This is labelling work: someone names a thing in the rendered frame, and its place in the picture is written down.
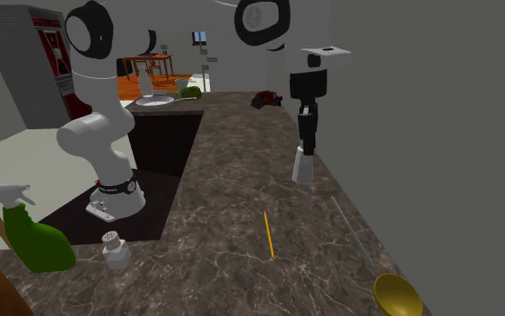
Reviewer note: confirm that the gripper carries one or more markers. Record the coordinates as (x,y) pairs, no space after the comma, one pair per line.
(308,85)

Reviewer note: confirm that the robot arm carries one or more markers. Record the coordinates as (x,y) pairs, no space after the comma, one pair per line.
(103,131)

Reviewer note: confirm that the white tapered block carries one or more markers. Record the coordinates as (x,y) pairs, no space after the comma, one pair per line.
(303,168)

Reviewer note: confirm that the dark red toy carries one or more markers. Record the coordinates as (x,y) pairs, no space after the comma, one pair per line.
(266,99)

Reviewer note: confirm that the thin grey rod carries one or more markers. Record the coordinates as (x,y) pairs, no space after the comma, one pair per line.
(352,232)

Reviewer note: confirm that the yellow pencil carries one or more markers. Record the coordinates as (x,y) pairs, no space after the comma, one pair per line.
(269,236)

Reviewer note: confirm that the green rounded object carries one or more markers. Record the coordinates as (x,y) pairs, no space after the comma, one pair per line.
(191,93)

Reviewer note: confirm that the pale green cup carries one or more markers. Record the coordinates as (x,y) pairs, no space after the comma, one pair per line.
(181,84)

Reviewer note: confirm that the window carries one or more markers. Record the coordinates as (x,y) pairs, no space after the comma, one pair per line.
(199,37)

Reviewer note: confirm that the white plate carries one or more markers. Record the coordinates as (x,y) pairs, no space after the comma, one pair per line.
(154,101)

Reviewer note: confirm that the white bottle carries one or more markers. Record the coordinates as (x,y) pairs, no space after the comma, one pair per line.
(146,85)

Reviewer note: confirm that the wooden table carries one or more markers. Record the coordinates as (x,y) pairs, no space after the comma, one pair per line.
(149,59)

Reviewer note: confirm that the black robot stand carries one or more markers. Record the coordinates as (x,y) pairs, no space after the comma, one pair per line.
(147,210)

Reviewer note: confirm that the gold bowl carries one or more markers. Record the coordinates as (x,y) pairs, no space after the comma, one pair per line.
(398,297)

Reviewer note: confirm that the white salt shaker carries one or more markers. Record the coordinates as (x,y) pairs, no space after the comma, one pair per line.
(116,254)

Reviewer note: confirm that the grey and red cabinet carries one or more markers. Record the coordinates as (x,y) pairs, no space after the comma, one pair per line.
(20,70)

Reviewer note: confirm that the green spray bottle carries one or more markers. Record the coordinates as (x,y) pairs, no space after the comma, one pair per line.
(38,245)

